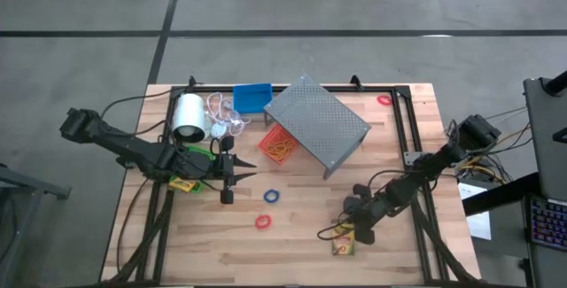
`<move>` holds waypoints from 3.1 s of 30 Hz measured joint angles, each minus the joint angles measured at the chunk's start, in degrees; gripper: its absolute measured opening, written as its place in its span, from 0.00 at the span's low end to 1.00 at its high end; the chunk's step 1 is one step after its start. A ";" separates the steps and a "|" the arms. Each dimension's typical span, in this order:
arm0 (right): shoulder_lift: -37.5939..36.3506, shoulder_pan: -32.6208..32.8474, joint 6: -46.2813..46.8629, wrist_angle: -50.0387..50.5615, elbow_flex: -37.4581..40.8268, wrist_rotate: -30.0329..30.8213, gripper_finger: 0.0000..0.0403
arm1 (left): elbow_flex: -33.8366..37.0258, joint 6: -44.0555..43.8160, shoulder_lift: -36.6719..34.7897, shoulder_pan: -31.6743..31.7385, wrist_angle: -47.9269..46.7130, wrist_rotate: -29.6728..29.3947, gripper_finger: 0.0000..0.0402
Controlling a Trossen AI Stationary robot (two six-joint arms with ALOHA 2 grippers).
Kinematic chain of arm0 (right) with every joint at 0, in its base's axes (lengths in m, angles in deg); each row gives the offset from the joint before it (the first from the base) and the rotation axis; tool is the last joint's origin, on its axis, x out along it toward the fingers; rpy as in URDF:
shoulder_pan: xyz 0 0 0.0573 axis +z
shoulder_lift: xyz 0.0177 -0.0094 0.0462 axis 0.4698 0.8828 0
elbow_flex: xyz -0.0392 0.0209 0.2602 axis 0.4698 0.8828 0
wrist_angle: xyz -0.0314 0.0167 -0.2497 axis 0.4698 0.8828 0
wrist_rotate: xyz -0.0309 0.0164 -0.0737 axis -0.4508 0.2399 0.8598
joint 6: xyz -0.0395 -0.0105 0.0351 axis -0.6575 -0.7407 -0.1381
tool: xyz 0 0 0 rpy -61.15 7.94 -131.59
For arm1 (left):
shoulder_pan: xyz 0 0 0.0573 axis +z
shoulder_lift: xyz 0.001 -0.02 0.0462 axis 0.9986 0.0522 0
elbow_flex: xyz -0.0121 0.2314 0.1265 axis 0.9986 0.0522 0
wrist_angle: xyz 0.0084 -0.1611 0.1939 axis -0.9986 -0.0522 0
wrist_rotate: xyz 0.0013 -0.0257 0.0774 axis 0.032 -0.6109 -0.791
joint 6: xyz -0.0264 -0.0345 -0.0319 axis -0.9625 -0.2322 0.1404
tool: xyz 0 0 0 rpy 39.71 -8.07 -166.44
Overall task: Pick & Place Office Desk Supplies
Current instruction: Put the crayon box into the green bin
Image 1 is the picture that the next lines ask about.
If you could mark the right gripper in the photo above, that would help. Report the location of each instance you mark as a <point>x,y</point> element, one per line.
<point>367,210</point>

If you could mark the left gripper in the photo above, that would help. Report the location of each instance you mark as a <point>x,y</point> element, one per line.
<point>226,168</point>

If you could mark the yellow Crayola crayon box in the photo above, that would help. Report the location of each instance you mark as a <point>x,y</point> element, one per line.
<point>343,243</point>
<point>181,184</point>

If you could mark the green plastic basket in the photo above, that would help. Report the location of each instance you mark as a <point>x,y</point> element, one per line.
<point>201,151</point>

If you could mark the grey perforated metal shelf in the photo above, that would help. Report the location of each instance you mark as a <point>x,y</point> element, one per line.
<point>316,119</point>

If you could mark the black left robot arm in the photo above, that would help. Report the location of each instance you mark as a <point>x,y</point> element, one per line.
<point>124,146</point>

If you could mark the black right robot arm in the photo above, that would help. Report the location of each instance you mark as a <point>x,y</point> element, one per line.
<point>398,190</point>

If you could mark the white cylindrical desk lamp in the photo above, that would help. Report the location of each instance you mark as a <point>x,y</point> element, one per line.
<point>190,111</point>

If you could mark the blue coil wristband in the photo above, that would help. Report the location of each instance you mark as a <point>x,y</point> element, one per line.
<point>265,196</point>

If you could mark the orange plastic basket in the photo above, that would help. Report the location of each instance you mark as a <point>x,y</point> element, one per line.
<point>277,130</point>

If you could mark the red coil wristband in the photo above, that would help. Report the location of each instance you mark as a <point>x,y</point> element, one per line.
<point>257,222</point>
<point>379,100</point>

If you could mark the blue plastic basket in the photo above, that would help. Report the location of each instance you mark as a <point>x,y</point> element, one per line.
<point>252,99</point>

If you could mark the white paper sheet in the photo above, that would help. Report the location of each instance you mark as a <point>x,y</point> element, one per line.
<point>480,228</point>

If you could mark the backlit keyboard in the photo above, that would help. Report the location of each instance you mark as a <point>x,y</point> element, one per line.
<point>549,223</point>

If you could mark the grey metal stand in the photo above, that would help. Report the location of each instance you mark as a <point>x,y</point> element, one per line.
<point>44,189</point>

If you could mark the black pole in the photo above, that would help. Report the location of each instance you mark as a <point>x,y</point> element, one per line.
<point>558,83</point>

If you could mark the black aluminium frame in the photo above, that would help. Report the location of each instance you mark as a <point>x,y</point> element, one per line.
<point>217,88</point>

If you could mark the black frame clamp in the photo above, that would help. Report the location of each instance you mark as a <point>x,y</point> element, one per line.
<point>191,81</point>
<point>355,81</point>

